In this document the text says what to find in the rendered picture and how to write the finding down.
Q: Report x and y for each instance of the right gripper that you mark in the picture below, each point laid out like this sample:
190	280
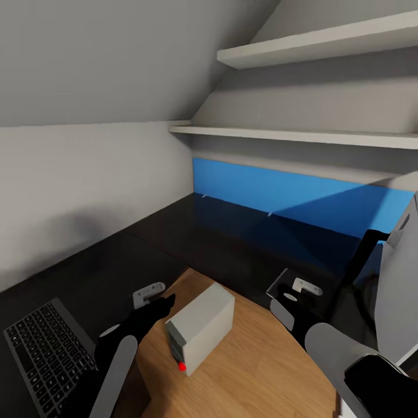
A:
305	300

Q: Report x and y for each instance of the monitor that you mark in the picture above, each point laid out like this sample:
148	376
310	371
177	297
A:
396	310

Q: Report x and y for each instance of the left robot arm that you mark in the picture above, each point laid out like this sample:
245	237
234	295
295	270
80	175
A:
96	393

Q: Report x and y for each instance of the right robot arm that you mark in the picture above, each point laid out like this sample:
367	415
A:
369	383

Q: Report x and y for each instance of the desktop computer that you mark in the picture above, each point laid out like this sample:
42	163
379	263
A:
198	328

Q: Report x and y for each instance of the bookcase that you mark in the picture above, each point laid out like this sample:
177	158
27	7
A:
382	34

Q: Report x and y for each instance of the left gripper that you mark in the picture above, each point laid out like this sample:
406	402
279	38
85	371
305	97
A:
156	310

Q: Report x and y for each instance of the keyboard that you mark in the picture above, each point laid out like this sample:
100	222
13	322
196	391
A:
52	351

